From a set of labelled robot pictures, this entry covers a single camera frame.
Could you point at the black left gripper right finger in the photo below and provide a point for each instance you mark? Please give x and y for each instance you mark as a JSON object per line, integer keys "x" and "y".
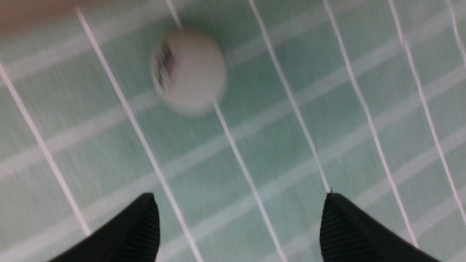
{"x": 348, "y": 234}

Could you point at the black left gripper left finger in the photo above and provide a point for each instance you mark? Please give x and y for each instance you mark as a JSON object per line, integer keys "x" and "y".
{"x": 131, "y": 236}

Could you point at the green checkered tablecloth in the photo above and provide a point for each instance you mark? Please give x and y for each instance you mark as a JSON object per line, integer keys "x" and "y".
{"x": 362, "y": 97}

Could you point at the white ping-pong ball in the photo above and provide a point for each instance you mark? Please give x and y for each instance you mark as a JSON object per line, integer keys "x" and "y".
{"x": 189, "y": 72}

